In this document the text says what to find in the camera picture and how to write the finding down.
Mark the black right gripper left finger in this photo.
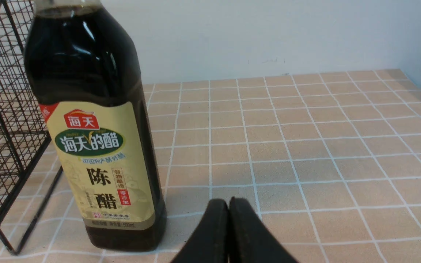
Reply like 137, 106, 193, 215
172, 199, 230, 263

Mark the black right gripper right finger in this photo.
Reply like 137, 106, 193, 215
229, 197, 298, 263

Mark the dark vinegar bottle gold cap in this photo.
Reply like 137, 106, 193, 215
24, 0, 166, 252

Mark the black wire mesh shelf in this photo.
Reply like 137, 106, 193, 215
0, 0, 63, 256

